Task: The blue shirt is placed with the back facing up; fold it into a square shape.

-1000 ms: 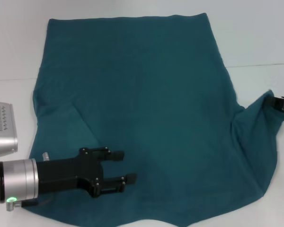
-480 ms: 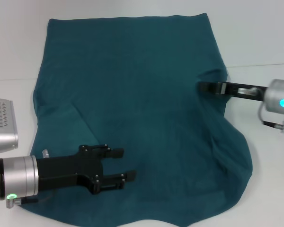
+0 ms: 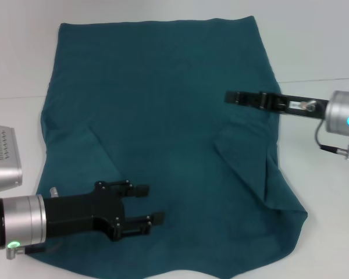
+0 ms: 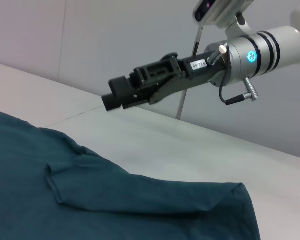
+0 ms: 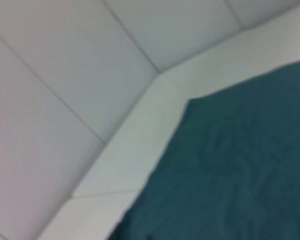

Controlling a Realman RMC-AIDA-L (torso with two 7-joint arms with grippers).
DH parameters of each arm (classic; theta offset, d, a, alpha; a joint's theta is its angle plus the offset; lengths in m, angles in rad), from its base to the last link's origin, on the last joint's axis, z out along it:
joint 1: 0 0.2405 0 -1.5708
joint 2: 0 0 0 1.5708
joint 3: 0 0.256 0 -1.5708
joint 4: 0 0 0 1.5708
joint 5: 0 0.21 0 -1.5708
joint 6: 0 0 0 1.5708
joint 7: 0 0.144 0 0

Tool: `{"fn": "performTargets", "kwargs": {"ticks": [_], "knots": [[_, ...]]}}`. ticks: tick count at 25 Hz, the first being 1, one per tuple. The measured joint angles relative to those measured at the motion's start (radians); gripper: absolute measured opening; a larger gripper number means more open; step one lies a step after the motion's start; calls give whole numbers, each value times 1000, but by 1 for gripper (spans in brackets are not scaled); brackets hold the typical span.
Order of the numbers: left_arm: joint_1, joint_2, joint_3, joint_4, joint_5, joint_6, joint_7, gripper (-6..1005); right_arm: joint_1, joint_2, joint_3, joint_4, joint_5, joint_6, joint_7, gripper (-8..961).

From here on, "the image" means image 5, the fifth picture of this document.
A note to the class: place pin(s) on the blue teal shirt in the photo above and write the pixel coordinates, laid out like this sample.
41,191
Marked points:
227,170

